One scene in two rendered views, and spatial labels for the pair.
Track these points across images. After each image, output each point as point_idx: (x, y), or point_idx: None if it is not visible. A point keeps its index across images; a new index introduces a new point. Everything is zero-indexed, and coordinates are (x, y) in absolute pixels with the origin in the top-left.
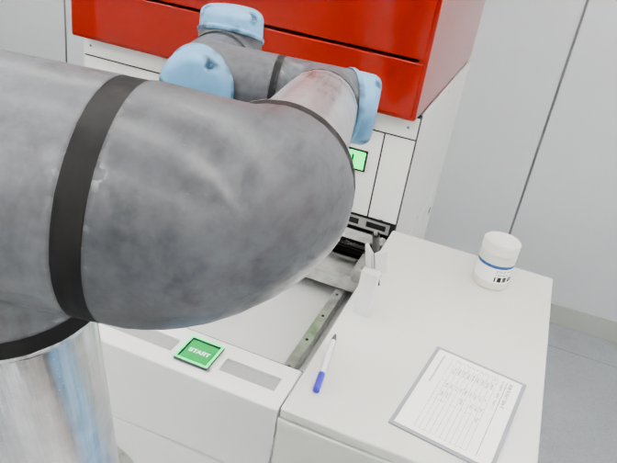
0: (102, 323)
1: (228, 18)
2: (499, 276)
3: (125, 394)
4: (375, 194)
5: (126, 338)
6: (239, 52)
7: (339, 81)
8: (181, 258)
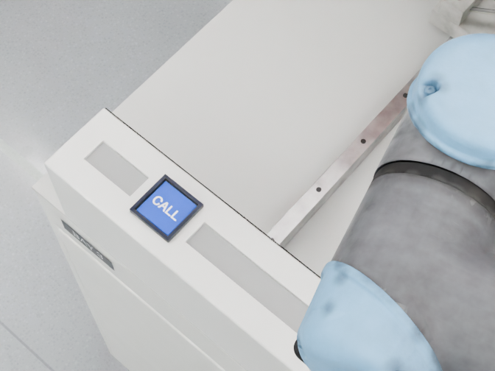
0: (227, 271)
1: (471, 148)
2: None
3: (254, 363)
4: None
5: (258, 313)
6: (469, 319)
7: None
8: None
